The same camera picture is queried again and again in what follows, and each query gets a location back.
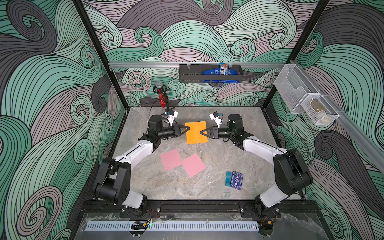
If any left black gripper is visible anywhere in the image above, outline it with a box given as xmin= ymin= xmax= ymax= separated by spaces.
xmin=156 ymin=124 xmax=189 ymax=141

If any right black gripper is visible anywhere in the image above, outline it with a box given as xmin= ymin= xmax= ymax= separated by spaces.
xmin=202 ymin=125 xmax=236 ymax=139

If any orange square paper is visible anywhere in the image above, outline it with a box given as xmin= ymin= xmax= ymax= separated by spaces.
xmin=185 ymin=121 xmax=208 ymax=145

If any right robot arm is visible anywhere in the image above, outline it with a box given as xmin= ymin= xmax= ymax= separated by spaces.
xmin=200 ymin=112 xmax=313 ymax=216

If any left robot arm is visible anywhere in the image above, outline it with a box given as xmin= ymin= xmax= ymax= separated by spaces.
xmin=93 ymin=115 xmax=191 ymax=211

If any left pink paper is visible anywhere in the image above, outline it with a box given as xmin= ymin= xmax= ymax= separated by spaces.
xmin=160 ymin=149 xmax=183 ymax=171

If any pink paper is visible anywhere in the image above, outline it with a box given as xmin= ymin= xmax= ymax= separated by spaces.
xmin=160 ymin=149 xmax=183 ymax=171
xmin=182 ymin=154 xmax=207 ymax=178

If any right pink paper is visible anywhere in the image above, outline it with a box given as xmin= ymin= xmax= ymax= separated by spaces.
xmin=182 ymin=154 xmax=207 ymax=178

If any microphone on tripod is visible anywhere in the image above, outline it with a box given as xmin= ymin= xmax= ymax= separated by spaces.
xmin=153 ymin=81 xmax=172 ymax=111

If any blue card box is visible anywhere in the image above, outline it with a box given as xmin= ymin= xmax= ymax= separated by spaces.
xmin=230 ymin=171 xmax=244 ymax=190

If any blue snack packet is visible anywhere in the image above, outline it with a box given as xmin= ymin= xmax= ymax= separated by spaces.
xmin=202 ymin=63 xmax=239 ymax=83

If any large clear plastic bin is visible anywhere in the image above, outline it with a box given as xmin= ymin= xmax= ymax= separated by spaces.
xmin=274 ymin=64 xmax=310 ymax=114

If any small clear plastic bin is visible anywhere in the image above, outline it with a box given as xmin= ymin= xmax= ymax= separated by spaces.
xmin=301 ymin=94 xmax=340 ymax=127

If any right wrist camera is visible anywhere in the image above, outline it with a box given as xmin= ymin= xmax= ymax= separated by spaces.
xmin=209 ymin=112 xmax=222 ymax=128

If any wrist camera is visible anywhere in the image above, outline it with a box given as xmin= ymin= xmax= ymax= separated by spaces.
xmin=209 ymin=112 xmax=222 ymax=128
xmin=165 ymin=109 xmax=178 ymax=127

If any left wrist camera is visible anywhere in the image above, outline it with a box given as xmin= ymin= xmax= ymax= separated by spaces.
xmin=165 ymin=109 xmax=178 ymax=127

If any black wall shelf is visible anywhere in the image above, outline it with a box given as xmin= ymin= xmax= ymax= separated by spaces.
xmin=179 ymin=64 xmax=244 ymax=83

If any aluminium rail back wall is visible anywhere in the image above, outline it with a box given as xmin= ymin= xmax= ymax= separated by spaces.
xmin=109 ymin=62 xmax=285 ymax=69

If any aluminium rail wall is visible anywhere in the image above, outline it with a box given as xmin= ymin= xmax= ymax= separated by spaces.
xmin=109 ymin=62 xmax=285 ymax=69
xmin=289 ymin=60 xmax=384 ymax=174

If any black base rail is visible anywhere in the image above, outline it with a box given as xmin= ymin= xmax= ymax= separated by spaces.
xmin=81 ymin=200 xmax=320 ymax=217

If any white slotted cable duct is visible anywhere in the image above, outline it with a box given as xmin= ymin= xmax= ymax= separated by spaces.
xmin=84 ymin=221 xmax=260 ymax=232

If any aluminium rail right wall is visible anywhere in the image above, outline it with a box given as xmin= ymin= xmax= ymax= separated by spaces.
xmin=289 ymin=60 xmax=384 ymax=174

